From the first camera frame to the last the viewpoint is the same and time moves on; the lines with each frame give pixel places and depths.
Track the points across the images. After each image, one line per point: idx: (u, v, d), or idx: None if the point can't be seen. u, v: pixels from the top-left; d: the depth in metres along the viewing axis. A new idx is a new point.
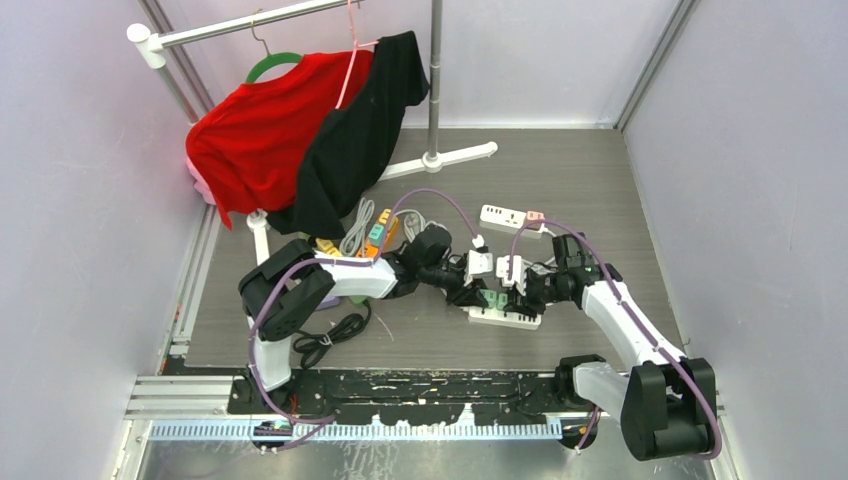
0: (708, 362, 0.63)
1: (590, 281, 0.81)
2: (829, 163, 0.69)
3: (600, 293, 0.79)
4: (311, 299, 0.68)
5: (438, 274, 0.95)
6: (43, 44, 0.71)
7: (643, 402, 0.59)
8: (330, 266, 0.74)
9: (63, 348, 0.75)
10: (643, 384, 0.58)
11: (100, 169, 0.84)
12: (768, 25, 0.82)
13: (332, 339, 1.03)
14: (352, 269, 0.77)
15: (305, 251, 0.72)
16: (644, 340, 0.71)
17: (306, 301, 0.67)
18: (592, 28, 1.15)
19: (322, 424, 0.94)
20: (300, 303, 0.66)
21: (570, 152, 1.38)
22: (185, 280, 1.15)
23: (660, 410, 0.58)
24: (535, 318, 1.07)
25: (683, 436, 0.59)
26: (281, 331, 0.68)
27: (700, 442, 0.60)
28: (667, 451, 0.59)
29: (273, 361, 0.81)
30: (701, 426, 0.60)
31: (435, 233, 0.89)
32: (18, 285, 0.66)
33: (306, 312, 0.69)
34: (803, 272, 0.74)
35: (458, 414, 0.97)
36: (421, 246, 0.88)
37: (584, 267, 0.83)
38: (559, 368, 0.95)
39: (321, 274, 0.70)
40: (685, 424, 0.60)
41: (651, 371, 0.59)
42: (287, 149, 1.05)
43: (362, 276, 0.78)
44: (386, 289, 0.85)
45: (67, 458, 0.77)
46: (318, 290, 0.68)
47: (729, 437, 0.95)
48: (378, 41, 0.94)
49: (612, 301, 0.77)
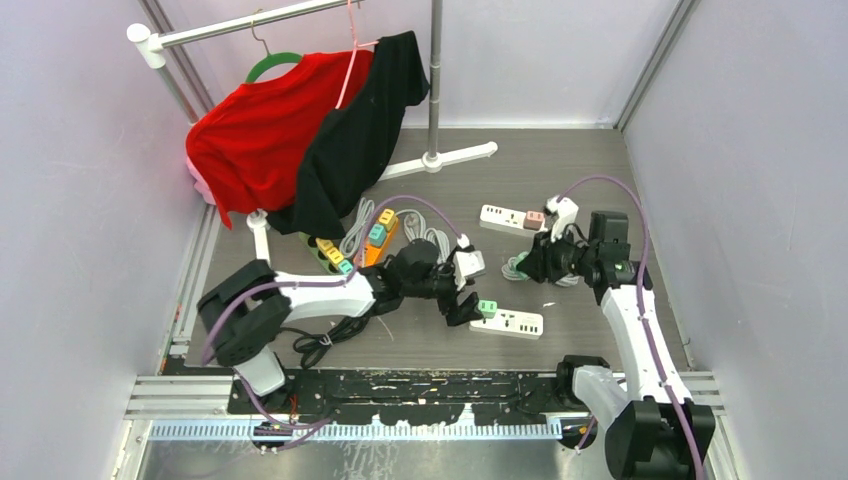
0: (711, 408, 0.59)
1: (616, 282, 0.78)
2: (827, 162, 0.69)
3: (623, 298, 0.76)
4: (263, 326, 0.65)
5: (429, 285, 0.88)
6: (44, 44, 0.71)
7: (630, 432, 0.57)
8: (291, 290, 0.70)
9: (63, 346, 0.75)
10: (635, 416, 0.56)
11: (100, 169, 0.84)
12: (768, 24, 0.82)
13: (332, 339, 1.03)
14: (322, 289, 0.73)
15: (261, 272, 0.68)
16: (653, 370, 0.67)
17: (257, 328, 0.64)
18: (592, 28, 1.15)
19: (319, 426, 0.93)
20: (250, 331, 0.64)
21: (571, 152, 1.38)
22: (185, 280, 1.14)
23: (646, 441, 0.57)
24: (536, 329, 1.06)
25: (661, 470, 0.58)
26: (236, 354, 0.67)
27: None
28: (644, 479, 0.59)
29: (255, 367, 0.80)
30: (685, 466, 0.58)
31: (422, 246, 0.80)
32: (17, 283, 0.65)
33: (259, 339, 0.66)
34: (802, 272, 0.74)
35: (458, 414, 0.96)
36: (403, 262, 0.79)
37: (614, 265, 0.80)
38: (559, 365, 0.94)
39: (278, 299, 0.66)
40: (668, 460, 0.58)
41: (647, 406, 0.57)
42: (287, 149, 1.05)
43: (334, 297, 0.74)
44: (363, 309, 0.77)
45: (68, 457, 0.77)
46: (271, 318, 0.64)
47: (729, 438, 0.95)
48: (378, 41, 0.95)
49: (632, 314, 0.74)
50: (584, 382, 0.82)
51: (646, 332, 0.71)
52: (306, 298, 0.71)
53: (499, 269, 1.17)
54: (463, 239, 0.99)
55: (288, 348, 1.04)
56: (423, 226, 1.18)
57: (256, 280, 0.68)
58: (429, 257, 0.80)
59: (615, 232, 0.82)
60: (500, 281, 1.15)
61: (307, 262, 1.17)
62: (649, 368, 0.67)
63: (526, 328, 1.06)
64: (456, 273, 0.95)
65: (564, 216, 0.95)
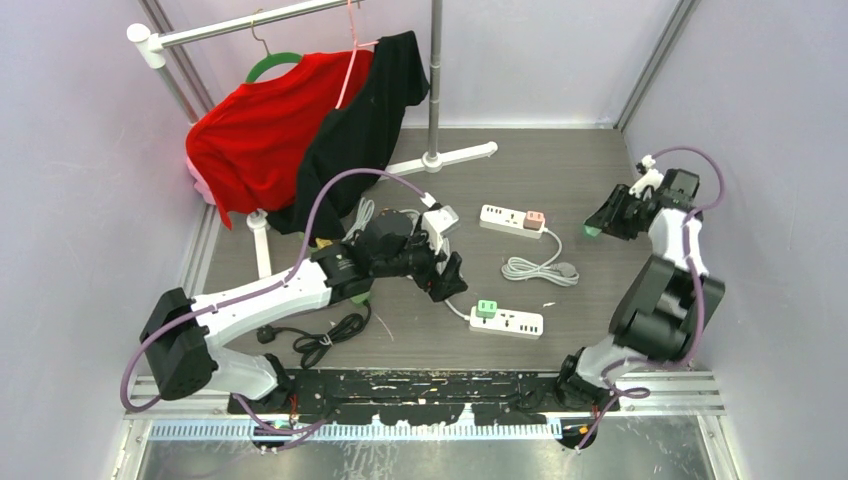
0: (722, 287, 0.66)
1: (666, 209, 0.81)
2: (827, 163, 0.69)
3: (671, 215, 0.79)
4: (182, 367, 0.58)
5: (405, 260, 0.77)
6: (44, 44, 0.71)
7: (641, 282, 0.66)
8: (211, 315, 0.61)
9: (63, 346, 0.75)
10: (651, 264, 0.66)
11: (99, 169, 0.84)
12: (768, 24, 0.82)
13: (332, 338, 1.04)
14: (258, 300, 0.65)
15: (175, 307, 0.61)
16: (678, 250, 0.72)
17: (176, 371, 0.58)
18: (592, 28, 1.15)
19: (308, 431, 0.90)
20: (171, 375, 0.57)
21: (571, 151, 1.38)
22: (185, 280, 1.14)
23: (653, 289, 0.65)
24: (536, 329, 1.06)
25: (654, 328, 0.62)
26: (178, 391, 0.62)
27: (668, 343, 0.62)
28: (641, 333, 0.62)
29: (234, 381, 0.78)
30: (678, 334, 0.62)
31: (396, 221, 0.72)
32: (18, 283, 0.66)
33: (190, 374, 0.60)
34: (802, 272, 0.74)
35: (458, 414, 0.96)
36: (373, 235, 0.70)
37: (672, 201, 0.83)
38: (567, 358, 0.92)
39: (191, 334, 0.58)
40: (665, 323, 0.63)
41: (665, 264, 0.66)
42: (287, 148, 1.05)
43: (275, 304, 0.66)
44: (321, 299, 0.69)
45: (68, 457, 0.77)
46: (181, 361, 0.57)
47: (728, 437, 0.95)
48: (378, 41, 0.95)
49: (676, 221, 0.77)
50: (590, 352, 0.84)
51: (683, 235, 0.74)
52: (234, 318, 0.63)
53: (499, 269, 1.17)
54: (427, 197, 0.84)
55: (288, 348, 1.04)
56: None
57: (173, 315, 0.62)
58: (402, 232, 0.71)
59: (681, 183, 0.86)
60: (500, 281, 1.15)
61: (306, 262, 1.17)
62: (678, 247, 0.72)
63: (526, 328, 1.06)
64: (431, 236, 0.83)
65: (651, 178, 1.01)
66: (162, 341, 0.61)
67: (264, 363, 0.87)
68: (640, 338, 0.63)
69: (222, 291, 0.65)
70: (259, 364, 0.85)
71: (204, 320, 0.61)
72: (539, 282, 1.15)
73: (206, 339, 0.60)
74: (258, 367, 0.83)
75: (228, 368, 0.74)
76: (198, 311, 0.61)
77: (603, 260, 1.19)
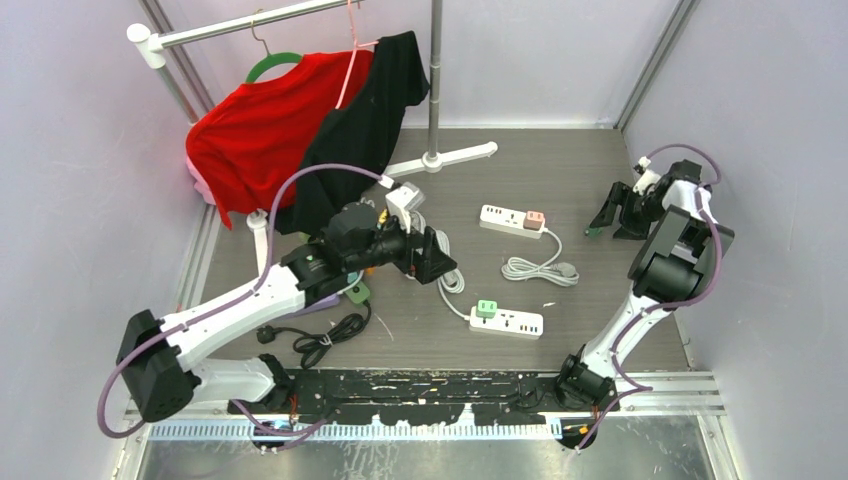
0: (734, 234, 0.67)
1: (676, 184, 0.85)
2: (826, 163, 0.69)
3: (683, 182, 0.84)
4: (162, 386, 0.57)
5: (378, 251, 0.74)
6: (44, 45, 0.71)
7: (658, 228, 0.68)
8: (182, 334, 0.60)
9: (64, 345, 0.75)
10: (668, 211, 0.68)
11: (100, 169, 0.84)
12: (768, 25, 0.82)
13: (332, 339, 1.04)
14: (229, 312, 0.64)
15: (145, 330, 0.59)
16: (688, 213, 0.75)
17: (155, 392, 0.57)
18: (592, 28, 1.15)
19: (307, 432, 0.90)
20: (151, 396, 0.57)
21: (571, 152, 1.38)
22: (185, 280, 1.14)
23: (668, 235, 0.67)
24: (536, 329, 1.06)
25: (670, 271, 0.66)
26: (163, 409, 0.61)
27: (683, 285, 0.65)
28: (657, 275, 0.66)
29: (227, 388, 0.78)
30: (692, 276, 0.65)
31: (359, 213, 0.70)
32: (17, 283, 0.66)
33: (173, 391, 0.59)
34: (803, 272, 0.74)
35: (458, 414, 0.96)
36: (338, 235, 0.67)
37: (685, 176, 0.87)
38: (567, 359, 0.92)
39: (163, 355, 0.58)
40: (681, 267, 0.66)
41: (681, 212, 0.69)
42: (287, 148, 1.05)
43: (249, 312, 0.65)
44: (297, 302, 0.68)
45: (68, 457, 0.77)
46: (157, 383, 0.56)
47: (729, 438, 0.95)
48: (378, 41, 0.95)
49: (688, 187, 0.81)
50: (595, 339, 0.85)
51: (695, 199, 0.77)
52: (206, 333, 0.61)
53: (499, 269, 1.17)
54: (385, 178, 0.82)
55: (288, 348, 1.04)
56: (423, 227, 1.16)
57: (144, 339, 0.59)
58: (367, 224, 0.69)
59: (688, 169, 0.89)
60: (499, 281, 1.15)
61: None
62: (691, 208, 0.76)
63: (525, 328, 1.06)
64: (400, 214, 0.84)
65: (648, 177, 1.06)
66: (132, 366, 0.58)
67: (259, 364, 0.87)
68: (658, 280, 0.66)
69: (190, 308, 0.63)
70: (254, 366, 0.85)
71: (176, 340, 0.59)
72: (539, 282, 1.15)
73: (179, 358, 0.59)
74: (250, 371, 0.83)
75: (214, 379, 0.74)
76: (168, 331, 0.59)
77: (603, 261, 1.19)
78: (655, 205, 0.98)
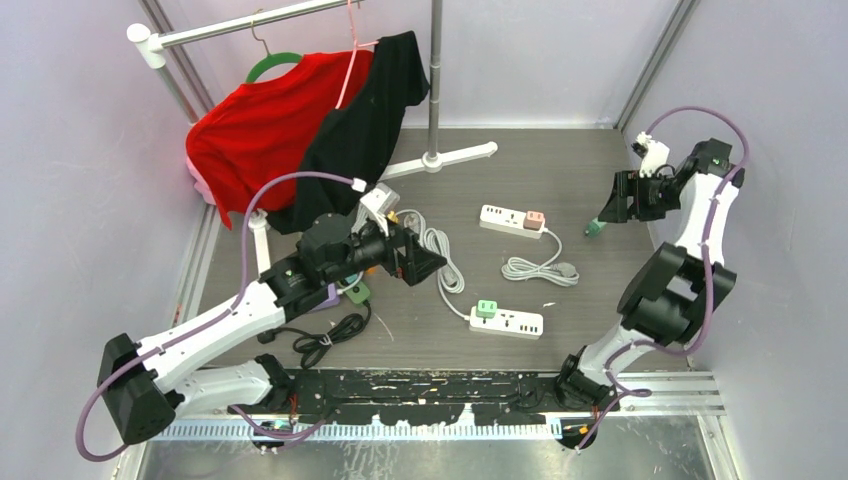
0: (735, 277, 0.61)
1: (706, 170, 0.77)
2: (827, 163, 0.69)
3: (704, 181, 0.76)
4: (139, 412, 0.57)
5: (358, 258, 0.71)
6: (44, 44, 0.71)
7: (647, 267, 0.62)
8: (158, 357, 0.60)
9: (63, 346, 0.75)
10: (659, 253, 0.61)
11: (99, 169, 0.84)
12: (768, 25, 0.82)
13: (332, 339, 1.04)
14: (207, 333, 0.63)
15: (121, 354, 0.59)
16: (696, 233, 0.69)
17: (132, 419, 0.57)
18: (592, 28, 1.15)
19: (304, 435, 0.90)
20: (127, 425, 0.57)
21: (571, 152, 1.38)
22: (185, 280, 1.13)
23: (660, 277, 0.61)
24: (536, 329, 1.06)
25: (658, 310, 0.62)
26: (144, 433, 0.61)
27: (672, 324, 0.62)
28: (645, 314, 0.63)
29: (220, 397, 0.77)
30: (685, 318, 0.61)
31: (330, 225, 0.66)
32: (17, 283, 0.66)
33: (152, 414, 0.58)
34: (802, 272, 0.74)
35: (458, 414, 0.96)
36: (310, 251, 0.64)
37: (710, 159, 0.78)
38: (565, 360, 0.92)
39: (139, 380, 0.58)
40: (671, 307, 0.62)
41: (675, 251, 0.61)
42: (286, 149, 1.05)
43: (226, 333, 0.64)
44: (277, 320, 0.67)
45: (67, 457, 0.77)
46: (133, 409, 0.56)
47: (729, 438, 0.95)
48: (378, 41, 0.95)
49: (705, 194, 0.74)
50: (593, 347, 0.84)
51: (709, 220, 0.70)
52: (183, 355, 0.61)
53: (499, 269, 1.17)
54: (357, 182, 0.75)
55: (288, 348, 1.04)
56: (423, 228, 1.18)
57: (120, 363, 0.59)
58: (339, 236, 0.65)
59: (713, 149, 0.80)
60: (499, 281, 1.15)
61: None
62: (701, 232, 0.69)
63: (525, 328, 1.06)
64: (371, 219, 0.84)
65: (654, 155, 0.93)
66: (110, 392, 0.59)
67: (254, 367, 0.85)
68: (647, 318, 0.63)
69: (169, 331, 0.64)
70: (247, 370, 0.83)
71: (153, 363, 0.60)
72: (539, 282, 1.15)
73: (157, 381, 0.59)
74: (244, 377, 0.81)
75: (202, 392, 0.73)
76: (144, 355, 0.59)
77: (604, 261, 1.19)
78: (673, 191, 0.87)
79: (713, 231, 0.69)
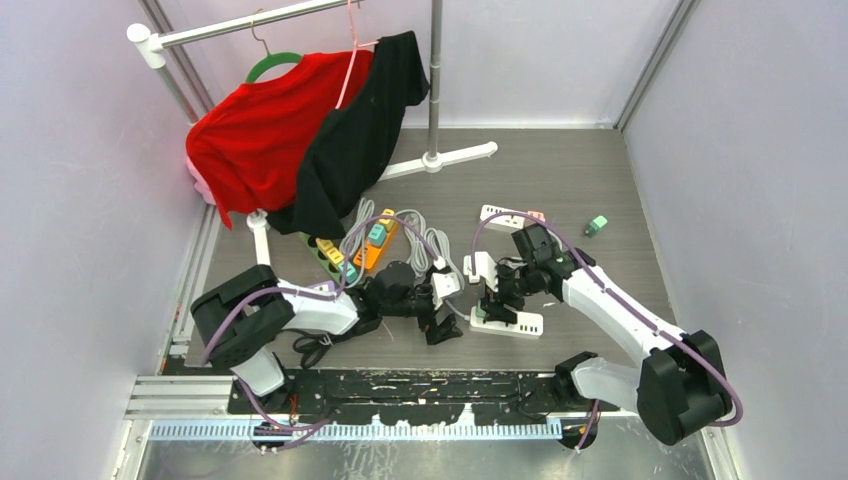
0: (706, 333, 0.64)
1: (566, 273, 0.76)
2: (827, 162, 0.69)
3: (580, 284, 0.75)
4: (264, 330, 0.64)
5: (409, 305, 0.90)
6: (44, 43, 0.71)
7: (662, 390, 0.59)
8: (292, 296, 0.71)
9: (62, 345, 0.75)
10: (657, 374, 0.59)
11: (99, 169, 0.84)
12: (768, 24, 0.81)
13: (332, 339, 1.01)
14: (320, 302, 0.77)
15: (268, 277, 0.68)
16: (642, 327, 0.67)
17: (258, 333, 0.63)
18: (592, 28, 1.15)
19: (320, 426, 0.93)
20: (252, 336, 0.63)
21: (571, 152, 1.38)
22: (185, 280, 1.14)
23: (677, 393, 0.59)
24: (536, 329, 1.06)
25: (701, 412, 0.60)
26: (230, 360, 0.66)
27: (716, 411, 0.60)
28: (696, 428, 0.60)
29: (255, 368, 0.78)
30: (717, 395, 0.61)
31: (399, 269, 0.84)
32: (17, 282, 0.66)
33: (257, 344, 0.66)
34: (801, 273, 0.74)
35: (458, 414, 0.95)
36: (382, 285, 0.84)
37: (554, 259, 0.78)
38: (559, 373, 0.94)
39: (279, 303, 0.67)
40: (705, 402, 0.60)
41: (661, 358, 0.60)
42: (287, 149, 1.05)
43: (328, 309, 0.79)
44: (346, 325, 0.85)
45: (68, 456, 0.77)
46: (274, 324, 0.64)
47: (728, 437, 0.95)
48: (378, 41, 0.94)
49: (596, 291, 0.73)
50: (588, 373, 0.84)
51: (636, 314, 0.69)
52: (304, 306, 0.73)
53: None
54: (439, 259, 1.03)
55: (288, 348, 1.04)
56: (423, 227, 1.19)
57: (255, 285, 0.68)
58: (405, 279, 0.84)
59: (536, 236, 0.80)
60: None
61: (307, 262, 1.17)
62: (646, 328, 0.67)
63: (526, 328, 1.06)
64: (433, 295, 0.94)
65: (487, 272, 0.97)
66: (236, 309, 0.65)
67: (273, 359, 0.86)
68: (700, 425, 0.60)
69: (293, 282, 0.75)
70: (273, 359, 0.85)
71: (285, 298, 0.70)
72: None
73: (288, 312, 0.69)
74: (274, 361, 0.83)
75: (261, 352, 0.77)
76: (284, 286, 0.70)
77: (604, 260, 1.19)
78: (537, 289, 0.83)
79: (644, 314, 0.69)
